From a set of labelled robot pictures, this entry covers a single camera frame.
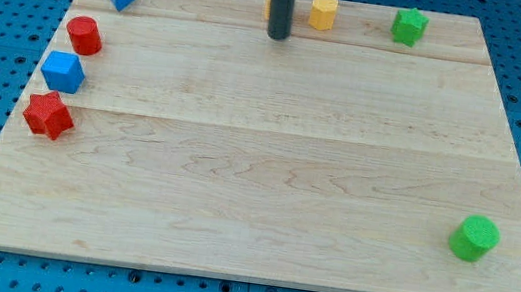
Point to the wooden board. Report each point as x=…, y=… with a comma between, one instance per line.
x=333, y=161

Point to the yellow block behind rod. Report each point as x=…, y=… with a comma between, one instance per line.
x=266, y=9

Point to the yellow hexagon block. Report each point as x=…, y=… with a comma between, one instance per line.
x=322, y=14

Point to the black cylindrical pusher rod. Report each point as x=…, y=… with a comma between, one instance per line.
x=280, y=19

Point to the green star block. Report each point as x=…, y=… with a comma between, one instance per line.
x=409, y=26

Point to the red cylinder block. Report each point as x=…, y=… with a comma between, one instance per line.
x=84, y=35

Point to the blue cube block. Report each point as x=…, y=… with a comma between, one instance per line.
x=63, y=72

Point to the red star block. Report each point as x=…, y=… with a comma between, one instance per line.
x=48, y=115

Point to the green cylinder block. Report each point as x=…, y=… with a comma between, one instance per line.
x=473, y=238

